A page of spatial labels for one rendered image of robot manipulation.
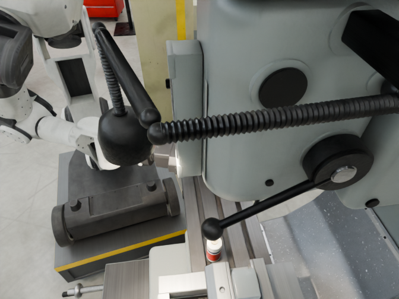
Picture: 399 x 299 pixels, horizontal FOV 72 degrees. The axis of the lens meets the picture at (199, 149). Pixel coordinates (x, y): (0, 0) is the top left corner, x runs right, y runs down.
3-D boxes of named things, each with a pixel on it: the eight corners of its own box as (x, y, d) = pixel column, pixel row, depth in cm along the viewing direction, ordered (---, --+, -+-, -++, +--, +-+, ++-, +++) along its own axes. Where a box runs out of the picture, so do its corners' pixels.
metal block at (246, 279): (234, 307, 63) (237, 298, 59) (230, 279, 67) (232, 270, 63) (257, 304, 63) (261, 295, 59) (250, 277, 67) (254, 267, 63)
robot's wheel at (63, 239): (66, 219, 145) (51, 197, 131) (75, 217, 146) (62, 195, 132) (65, 255, 131) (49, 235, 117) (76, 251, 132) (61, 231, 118)
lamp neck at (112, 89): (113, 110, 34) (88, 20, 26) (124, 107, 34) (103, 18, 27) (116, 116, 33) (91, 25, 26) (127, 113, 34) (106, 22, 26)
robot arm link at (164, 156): (176, 157, 63) (126, 152, 64) (178, 183, 69) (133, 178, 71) (186, 123, 71) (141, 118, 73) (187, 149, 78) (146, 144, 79)
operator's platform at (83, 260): (78, 190, 207) (58, 153, 179) (165, 169, 223) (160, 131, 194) (80, 296, 155) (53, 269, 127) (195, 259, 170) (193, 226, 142)
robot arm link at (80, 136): (107, 133, 66) (63, 122, 69) (112, 163, 71) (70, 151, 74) (123, 121, 71) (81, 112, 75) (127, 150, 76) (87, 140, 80)
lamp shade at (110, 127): (97, 139, 39) (85, 102, 35) (145, 124, 41) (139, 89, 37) (108, 173, 35) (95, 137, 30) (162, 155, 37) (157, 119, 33)
